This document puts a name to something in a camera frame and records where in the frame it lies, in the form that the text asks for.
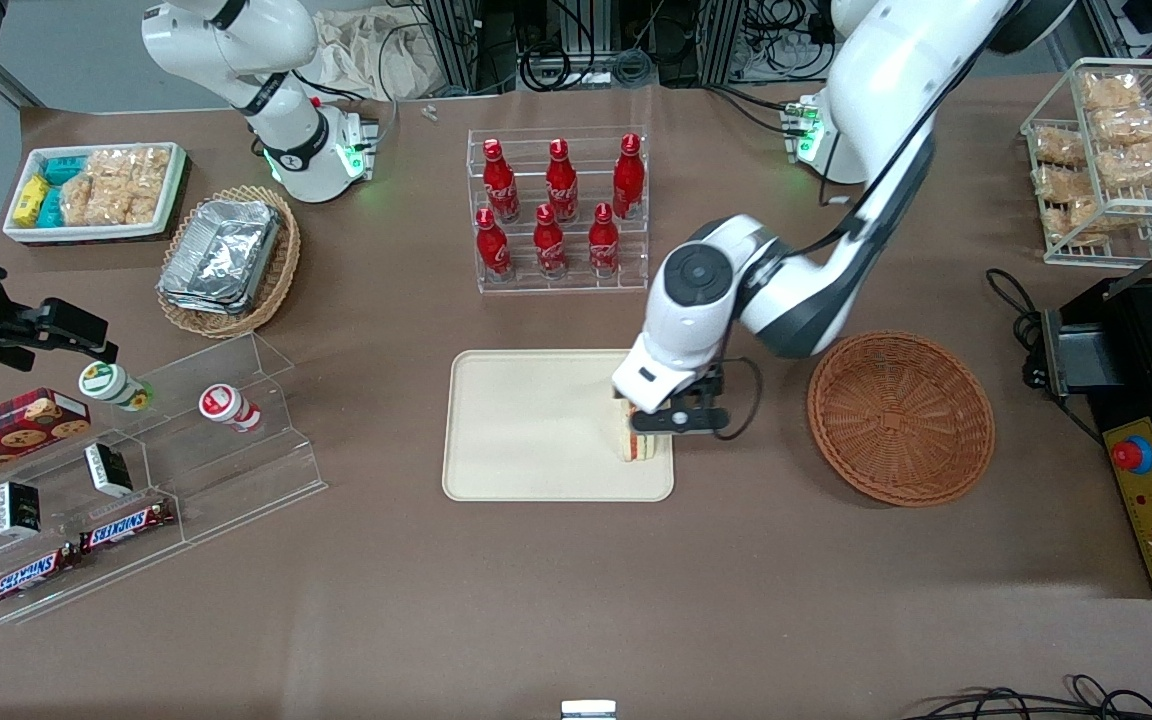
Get Snickers chocolate bar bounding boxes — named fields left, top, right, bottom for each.
left=78, top=496, right=178, bottom=555
left=0, top=544, right=83, bottom=610

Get black floor cables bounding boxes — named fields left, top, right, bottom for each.
left=898, top=674, right=1152, bottom=720

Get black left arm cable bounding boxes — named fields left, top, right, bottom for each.
left=716, top=355, right=765, bottom=442

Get clear bag rice crackers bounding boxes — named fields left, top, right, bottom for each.
left=1030, top=164, right=1099, bottom=203
left=1100, top=139, right=1152, bottom=193
left=1090, top=104, right=1152, bottom=148
left=1044, top=196, right=1105, bottom=247
left=1078, top=71, right=1144, bottom=113
left=121, top=184, right=165, bottom=227
left=86, top=147, right=173, bottom=188
left=1026, top=124, right=1089, bottom=168
left=60, top=175, right=124, bottom=227

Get oval tan wicker basket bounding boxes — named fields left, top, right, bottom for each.
left=155, top=184, right=303, bottom=342

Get clear acrylic bottle rack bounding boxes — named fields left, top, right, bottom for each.
left=465, top=126, right=653, bottom=297

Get round brown wicker basket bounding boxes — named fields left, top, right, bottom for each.
left=806, top=330, right=997, bottom=509

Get black fryer yellow control panel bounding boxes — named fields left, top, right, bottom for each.
left=1040, top=274, right=1152, bottom=600

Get red cola bottle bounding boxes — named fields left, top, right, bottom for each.
left=481, top=137, right=522, bottom=224
left=545, top=137, right=580, bottom=224
left=587, top=202, right=623, bottom=279
left=611, top=132, right=646, bottom=220
left=532, top=203, right=570, bottom=280
left=475, top=206, right=515, bottom=282

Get beige crumpled cloth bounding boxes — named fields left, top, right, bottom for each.
left=308, top=8, right=439, bottom=103

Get yellow snack packet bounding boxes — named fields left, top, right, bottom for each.
left=13, top=174, right=51, bottom=223

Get red tartan cookie box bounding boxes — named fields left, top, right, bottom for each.
left=0, top=387, right=93, bottom=492

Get black fryer power cable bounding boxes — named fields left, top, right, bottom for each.
left=985, top=267, right=1109, bottom=447

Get aluminium foil container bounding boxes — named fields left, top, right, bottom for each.
left=157, top=280, right=273, bottom=318
left=162, top=197, right=283, bottom=303

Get white yogurt bottle green label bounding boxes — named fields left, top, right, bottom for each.
left=77, top=361, right=155, bottom=414

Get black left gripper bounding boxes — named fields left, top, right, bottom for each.
left=631, top=362, right=729, bottom=439

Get triangular sandwich white bread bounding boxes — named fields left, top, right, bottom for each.
left=617, top=398, right=663, bottom=464

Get clear acrylic stepped shelf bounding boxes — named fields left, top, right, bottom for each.
left=0, top=332, right=329, bottom=627

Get cream plastic tray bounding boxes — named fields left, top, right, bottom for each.
left=441, top=348, right=676, bottom=503

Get coiled black background cables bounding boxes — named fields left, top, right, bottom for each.
left=519, top=40, right=657, bottom=93

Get small black drink carton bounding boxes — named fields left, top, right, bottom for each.
left=0, top=480, right=44, bottom=539
left=83, top=441, right=136, bottom=499

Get white plastic snack bin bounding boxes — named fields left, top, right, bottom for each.
left=1, top=141, right=189, bottom=247

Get white yogurt bottle red label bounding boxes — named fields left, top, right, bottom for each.
left=197, top=383, right=263, bottom=434

